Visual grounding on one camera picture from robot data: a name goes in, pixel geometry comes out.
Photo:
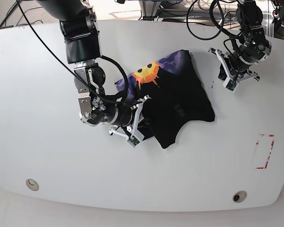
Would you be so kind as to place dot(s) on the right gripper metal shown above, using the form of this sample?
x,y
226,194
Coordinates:
x,y
96,107

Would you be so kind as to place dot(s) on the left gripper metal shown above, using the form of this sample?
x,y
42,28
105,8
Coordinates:
x,y
250,47

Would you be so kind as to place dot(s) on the black t-shirt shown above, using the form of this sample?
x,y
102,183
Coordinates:
x,y
177,95

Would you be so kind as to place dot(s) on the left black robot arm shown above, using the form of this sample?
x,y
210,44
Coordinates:
x,y
247,12

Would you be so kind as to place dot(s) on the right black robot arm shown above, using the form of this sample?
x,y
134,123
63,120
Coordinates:
x,y
78,25

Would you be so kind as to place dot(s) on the red tape rectangle marking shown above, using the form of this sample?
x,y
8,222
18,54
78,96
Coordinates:
x,y
263,150

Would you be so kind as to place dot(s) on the right table grommet hole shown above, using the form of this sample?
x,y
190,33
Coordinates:
x,y
239,196

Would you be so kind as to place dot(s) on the table grommet hole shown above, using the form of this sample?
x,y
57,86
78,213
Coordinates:
x,y
239,196
32,185

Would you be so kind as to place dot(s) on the left table grommet hole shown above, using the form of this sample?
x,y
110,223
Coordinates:
x,y
32,185

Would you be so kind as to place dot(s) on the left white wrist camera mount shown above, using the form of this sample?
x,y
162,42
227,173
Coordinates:
x,y
229,83

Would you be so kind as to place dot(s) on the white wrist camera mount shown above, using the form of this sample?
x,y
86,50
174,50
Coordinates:
x,y
126,121
229,83

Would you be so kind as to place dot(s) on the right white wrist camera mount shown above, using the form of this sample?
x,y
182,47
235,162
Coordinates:
x,y
126,121

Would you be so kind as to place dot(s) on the aluminium frame stand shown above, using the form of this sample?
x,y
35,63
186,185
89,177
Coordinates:
x,y
149,9

